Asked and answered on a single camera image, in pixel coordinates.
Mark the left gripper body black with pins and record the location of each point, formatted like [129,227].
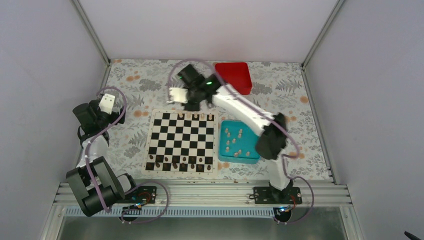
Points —
[115,117]

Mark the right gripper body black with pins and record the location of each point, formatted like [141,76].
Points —
[196,106]

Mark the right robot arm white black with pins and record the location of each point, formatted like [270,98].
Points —
[269,128]

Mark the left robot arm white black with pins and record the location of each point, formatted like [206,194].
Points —
[95,186]

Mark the light chess pieces in tray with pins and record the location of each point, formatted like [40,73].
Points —
[237,142]

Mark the dark chess pieces row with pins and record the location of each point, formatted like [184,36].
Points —
[179,163]

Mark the red square box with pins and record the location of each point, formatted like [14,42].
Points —
[237,74]

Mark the black white chessboard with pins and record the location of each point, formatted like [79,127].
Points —
[169,135]

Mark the teal tray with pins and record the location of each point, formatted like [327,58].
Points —
[232,124]

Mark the floral patterned mat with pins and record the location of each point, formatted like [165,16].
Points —
[276,88]

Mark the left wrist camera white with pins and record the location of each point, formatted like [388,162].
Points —
[106,103]

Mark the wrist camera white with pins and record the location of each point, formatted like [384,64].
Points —
[177,95]
[106,103]

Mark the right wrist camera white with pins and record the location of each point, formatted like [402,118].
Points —
[177,95]

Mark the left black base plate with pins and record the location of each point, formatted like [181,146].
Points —
[142,195]

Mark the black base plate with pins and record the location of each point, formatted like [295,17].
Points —
[142,195]
[265,195]

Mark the aluminium rail frame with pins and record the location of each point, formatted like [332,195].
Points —
[235,193]

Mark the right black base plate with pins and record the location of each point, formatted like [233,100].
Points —
[265,195]

